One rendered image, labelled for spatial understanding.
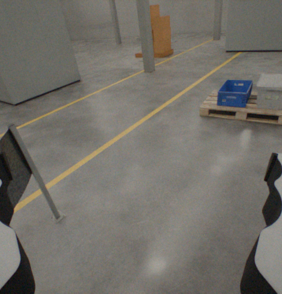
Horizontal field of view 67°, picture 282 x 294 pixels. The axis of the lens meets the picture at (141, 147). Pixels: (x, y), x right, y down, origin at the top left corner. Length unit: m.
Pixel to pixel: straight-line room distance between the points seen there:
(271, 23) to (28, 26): 6.22
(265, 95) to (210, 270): 2.40
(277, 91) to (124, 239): 2.60
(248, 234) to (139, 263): 0.84
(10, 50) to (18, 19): 0.68
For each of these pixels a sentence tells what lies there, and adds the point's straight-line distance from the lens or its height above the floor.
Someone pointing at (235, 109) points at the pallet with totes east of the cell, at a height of 0.15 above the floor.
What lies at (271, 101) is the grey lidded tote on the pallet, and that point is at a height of 0.26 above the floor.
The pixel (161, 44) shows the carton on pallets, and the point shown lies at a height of 0.42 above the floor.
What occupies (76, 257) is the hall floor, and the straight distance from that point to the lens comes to 1.90.
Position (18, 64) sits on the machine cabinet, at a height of 0.83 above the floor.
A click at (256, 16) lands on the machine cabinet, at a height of 0.92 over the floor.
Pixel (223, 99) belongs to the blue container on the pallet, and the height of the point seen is 0.26.
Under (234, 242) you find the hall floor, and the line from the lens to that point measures 1.86.
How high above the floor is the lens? 1.52
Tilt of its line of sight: 32 degrees down
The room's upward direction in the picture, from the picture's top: 9 degrees counter-clockwise
